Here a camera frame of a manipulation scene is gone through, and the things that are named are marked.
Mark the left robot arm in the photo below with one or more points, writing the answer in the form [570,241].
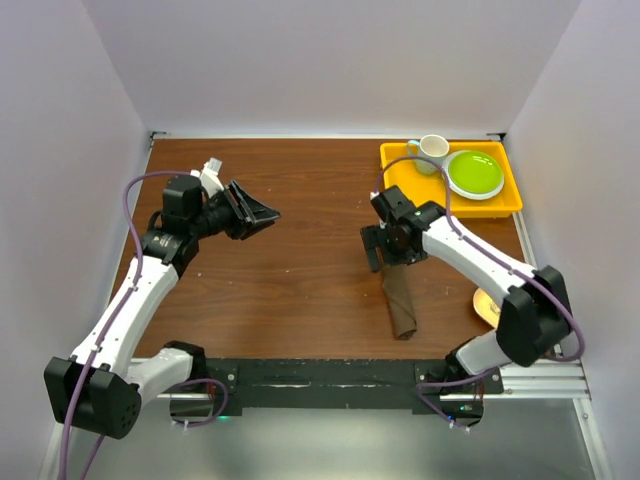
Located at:
[97,388]

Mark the pale green mug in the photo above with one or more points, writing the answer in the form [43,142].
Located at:
[430,152]

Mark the yellow plastic tray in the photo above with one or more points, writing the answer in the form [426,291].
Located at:
[420,188]

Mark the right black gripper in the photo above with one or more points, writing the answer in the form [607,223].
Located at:
[373,236]

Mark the brown cloth napkin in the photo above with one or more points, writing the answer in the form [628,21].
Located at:
[399,302]

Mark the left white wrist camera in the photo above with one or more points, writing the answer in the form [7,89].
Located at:
[209,176]

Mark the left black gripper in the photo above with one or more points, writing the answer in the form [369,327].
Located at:
[250,210]

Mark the yellow panda bowl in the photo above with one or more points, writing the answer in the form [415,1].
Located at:
[486,308]

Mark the green plate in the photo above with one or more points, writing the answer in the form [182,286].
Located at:
[474,175]

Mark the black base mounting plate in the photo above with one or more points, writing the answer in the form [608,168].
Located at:
[369,384]

